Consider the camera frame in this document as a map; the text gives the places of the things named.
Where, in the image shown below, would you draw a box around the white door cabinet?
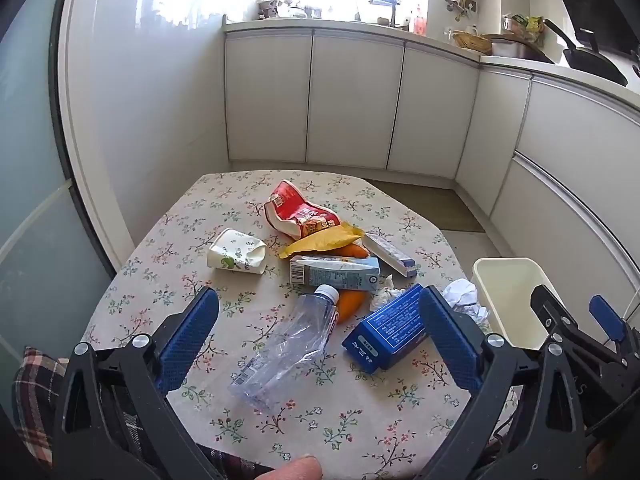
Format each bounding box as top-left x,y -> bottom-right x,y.
223,20 -> 481,181

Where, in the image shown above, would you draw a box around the water heater pipes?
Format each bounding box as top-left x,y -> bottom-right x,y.
445,0 -> 478,23

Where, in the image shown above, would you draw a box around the clear plastic bottle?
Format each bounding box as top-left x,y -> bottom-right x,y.
228,284 -> 341,413

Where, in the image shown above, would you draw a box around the white plastic bin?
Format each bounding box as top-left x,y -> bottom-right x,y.
471,257 -> 568,351

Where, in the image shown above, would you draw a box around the yellow paper bag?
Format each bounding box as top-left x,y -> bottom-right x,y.
278,222 -> 365,260

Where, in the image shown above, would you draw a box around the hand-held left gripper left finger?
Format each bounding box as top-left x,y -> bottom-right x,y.
52,287 -> 223,480

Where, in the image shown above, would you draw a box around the dark blue cardboard box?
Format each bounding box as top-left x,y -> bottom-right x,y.
341,284 -> 436,375

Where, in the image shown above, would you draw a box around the crushed white paper cup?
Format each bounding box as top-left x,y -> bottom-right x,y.
207,228 -> 267,277

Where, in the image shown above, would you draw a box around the cluster of small jars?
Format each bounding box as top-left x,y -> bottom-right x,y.
257,0 -> 326,21

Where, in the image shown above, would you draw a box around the blue white milk carton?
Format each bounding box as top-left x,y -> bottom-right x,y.
289,255 -> 382,292

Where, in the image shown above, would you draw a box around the black wok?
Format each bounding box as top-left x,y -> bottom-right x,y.
542,19 -> 628,86

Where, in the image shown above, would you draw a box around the red snack bag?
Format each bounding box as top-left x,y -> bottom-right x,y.
264,180 -> 346,241

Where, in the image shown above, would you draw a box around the large brown floor mat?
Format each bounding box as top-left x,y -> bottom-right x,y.
367,180 -> 486,233

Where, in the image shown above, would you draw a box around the person's left hand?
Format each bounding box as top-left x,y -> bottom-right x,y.
272,455 -> 322,480

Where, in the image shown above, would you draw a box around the white tissue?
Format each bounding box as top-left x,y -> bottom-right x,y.
369,275 -> 407,313

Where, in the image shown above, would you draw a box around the orange carrot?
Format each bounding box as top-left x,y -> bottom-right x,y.
327,242 -> 371,260

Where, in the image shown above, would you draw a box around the white paper ball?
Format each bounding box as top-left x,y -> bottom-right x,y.
442,280 -> 491,333

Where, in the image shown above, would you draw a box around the floral tablecloth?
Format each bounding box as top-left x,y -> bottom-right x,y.
80,170 -> 521,480

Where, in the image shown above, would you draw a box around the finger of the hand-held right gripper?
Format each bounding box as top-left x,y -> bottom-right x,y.
590,295 -> 640,356
531,284 -> 583,356

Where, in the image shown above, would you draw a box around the wicker basket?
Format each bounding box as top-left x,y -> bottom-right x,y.
452,30 -> 493,53

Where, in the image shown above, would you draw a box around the frosted glass sliding door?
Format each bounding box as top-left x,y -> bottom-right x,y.
0,0 -> 116,376

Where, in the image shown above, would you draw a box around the white drawer cabinet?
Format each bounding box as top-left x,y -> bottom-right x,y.
455,55 -> 640,331

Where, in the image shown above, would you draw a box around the long white blue box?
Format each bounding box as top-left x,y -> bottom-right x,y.
361,232 -> 418,279

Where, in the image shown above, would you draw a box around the container with food packets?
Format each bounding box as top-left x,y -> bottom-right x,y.
502,14 -> 546,43

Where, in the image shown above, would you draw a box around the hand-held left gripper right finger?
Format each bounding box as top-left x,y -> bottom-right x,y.
419,285 -> 588,480

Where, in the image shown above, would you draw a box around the black range hood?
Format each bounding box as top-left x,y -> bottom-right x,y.
542,0 -> 640,56

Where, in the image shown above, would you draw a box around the metal tray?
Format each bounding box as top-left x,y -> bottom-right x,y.
490,35 -> 553,63

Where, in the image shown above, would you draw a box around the plaid cloth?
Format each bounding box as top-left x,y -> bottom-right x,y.
12,345 -> 271,480

